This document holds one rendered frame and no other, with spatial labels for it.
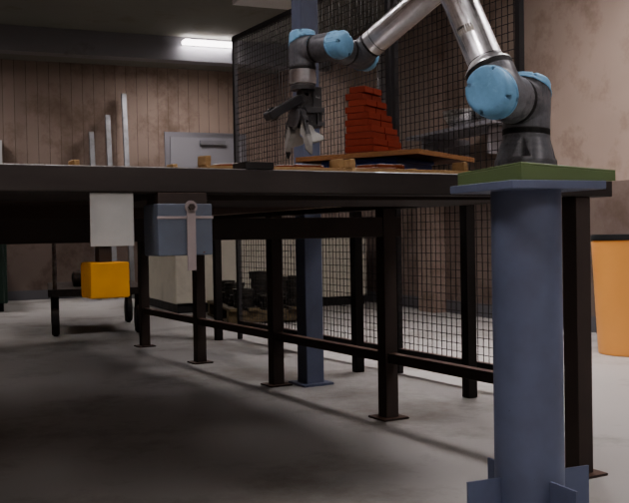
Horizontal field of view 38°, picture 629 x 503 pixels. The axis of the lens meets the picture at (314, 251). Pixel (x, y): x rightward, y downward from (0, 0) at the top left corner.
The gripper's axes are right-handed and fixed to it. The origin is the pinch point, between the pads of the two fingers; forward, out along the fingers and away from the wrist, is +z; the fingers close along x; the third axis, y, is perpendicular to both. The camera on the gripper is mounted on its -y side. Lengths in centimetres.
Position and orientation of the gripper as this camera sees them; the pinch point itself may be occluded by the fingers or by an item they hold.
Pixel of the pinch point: (297, 157)
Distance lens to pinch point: 255.4
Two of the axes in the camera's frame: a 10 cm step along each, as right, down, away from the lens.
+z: 0.1, 10.0, 0.2
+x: -4.5, -0.1, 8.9
